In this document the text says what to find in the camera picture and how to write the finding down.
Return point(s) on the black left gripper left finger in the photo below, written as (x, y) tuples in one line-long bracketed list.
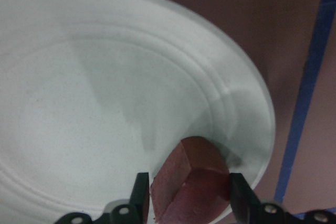
[(140, 196)]

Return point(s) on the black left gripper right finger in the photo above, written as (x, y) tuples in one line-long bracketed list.
[(244, 202)]

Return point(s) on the reddish-brown bun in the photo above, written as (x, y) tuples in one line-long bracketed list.
[(192, 186)]

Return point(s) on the pale green round plate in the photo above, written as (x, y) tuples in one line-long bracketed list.
[(95, 91)]

